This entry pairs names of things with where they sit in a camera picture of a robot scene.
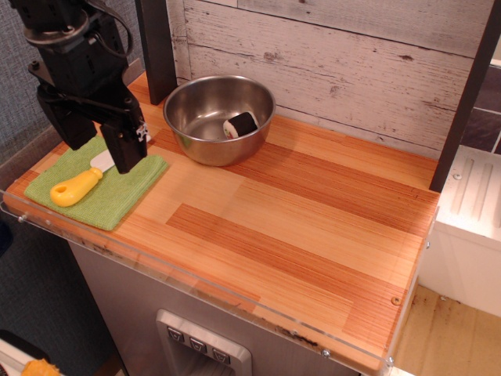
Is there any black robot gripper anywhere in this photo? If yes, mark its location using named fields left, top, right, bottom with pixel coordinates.
left=23, top=23, right=148, bottom=174

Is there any plush sushi roll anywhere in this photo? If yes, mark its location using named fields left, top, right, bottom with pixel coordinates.
left=222, top=111, right=258, bottom=139

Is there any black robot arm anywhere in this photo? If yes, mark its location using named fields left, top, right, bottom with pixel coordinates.
left=10, top=1, right=147, bottom=174

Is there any green cloth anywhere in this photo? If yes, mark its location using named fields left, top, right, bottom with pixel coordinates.
left=24, top=136, right=168, bottom=230

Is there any stainless steel bowl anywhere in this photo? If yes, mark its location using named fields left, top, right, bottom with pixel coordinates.
left=164, top=75, right=276, bottom=166

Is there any clear acrylic edge guard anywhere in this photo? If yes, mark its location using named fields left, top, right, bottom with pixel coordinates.
left=5, top=183, right=438, bottom=375

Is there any silver dispenser panel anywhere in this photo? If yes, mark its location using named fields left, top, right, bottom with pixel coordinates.
left=156, top=309, right=253, bottom=375

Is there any yellow object bottom left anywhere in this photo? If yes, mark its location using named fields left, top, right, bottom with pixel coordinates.
left=20, top=359, right=61, bottom=376

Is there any white toy sink unit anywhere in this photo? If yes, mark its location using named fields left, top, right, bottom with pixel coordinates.
left=418, top=146, right=500, bottom=316

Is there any yellow handled toy knife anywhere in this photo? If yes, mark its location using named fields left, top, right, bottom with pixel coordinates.
left=50, top=150, right=115, bottom=208

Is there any black cable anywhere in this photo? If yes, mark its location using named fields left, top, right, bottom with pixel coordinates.
left=88, top=0, right=132, bottom=62

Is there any dark left post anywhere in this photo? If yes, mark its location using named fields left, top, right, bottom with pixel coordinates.
left=135, top=0, right=178, bottom=105

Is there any dark post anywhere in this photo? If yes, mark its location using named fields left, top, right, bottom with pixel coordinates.
left=135, top=0, right=178, bottom=105
left=429, top=0, right=500, bottom=193

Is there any dark right post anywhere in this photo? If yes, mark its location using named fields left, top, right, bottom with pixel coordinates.
left=429, top=0, right=500, bottom=193

